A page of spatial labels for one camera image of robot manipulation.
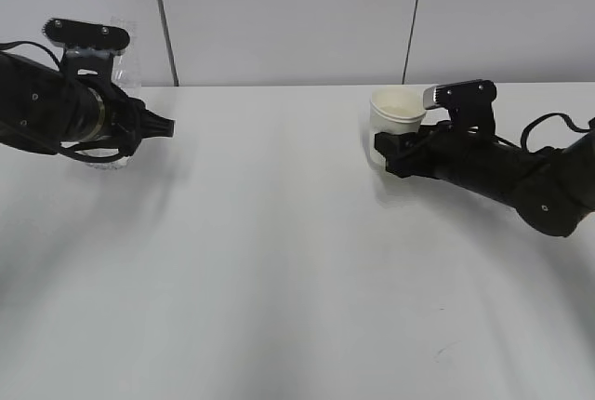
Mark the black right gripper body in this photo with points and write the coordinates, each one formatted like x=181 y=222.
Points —
x=459 y=158

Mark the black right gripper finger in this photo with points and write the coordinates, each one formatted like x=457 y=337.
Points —
x=431 y=130
x=395 y=149

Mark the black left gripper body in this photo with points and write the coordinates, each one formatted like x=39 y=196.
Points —
x=122 y=131

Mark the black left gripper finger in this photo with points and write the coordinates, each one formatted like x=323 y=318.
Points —
x=152 y=125

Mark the white paper cup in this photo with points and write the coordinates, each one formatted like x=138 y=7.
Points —
x=396 y=110

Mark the clear green-label water bottle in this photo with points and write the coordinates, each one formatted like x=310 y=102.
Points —
x=126 y=74

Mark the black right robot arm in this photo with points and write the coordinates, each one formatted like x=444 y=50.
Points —
x=551 y=189

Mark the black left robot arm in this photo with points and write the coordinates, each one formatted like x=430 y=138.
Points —
x=76 y=111

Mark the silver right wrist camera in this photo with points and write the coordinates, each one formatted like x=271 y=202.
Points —
x=469 y=104

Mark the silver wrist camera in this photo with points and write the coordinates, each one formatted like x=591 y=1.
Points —
x=469 y=104
x=88 y=49

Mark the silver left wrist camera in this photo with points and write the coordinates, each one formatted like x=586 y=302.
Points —
x=88 y=49

